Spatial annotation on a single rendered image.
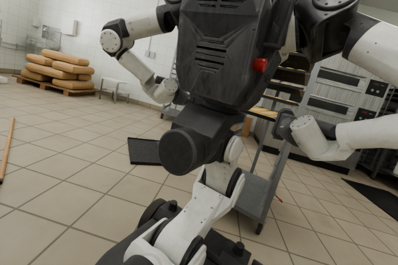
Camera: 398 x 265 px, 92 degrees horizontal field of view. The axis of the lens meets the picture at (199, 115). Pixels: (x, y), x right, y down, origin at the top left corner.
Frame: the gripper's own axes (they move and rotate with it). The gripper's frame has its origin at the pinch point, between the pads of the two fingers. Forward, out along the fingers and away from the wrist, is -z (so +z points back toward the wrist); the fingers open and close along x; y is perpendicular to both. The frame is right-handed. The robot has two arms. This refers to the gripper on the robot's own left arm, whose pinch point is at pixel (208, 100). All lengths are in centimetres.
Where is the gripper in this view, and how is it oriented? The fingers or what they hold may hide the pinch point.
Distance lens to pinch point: 92.1
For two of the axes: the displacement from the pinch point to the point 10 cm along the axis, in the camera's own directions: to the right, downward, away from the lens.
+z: -8.4, -1.2, -5.3
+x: 2.5, -9.5, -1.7
